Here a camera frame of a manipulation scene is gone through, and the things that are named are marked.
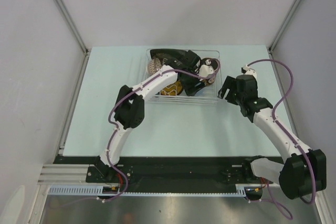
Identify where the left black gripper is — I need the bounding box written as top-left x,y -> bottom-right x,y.
180,67 -> 206,97

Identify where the yellow round plate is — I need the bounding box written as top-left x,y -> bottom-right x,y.
160,81 -> 184,96

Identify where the clear wire dish rack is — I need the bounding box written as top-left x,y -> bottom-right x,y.
142,48 -> 223,104

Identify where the black floral square plate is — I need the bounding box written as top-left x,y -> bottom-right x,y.
150,48 -> 195,63

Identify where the red-white patterned bowl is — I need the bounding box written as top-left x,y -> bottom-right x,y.
146,57 -> 162,76

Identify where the red black mug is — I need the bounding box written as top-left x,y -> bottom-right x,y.
198,58 -> 219,86

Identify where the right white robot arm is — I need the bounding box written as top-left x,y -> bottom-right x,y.
218,74 -> 327,201

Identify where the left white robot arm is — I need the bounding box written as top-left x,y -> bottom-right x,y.
94,58 -> 221,182

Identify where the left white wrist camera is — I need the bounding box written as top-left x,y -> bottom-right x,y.
198,65 -> 215,83

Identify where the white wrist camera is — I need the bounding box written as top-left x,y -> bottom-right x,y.
198,65 -> 215,83
241,65 -> 257,79

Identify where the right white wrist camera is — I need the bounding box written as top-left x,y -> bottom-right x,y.
241,65 -> 257,79

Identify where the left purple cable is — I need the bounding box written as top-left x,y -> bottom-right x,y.
49,58 -> 221,206

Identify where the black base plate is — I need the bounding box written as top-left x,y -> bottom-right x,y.
54,156 -> 266,194

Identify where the grey cable duct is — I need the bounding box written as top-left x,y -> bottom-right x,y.
48,185 -> 262,197

